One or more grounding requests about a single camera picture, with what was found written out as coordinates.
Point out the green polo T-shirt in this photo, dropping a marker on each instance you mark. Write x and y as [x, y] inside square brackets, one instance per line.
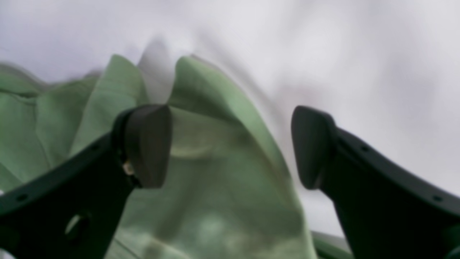
[228, 192]

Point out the side right gripper right finger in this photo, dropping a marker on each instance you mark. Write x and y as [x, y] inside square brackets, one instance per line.
[384, 211]

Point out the side right gripper left finger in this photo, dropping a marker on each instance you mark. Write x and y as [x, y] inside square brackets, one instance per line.
[73, 211]

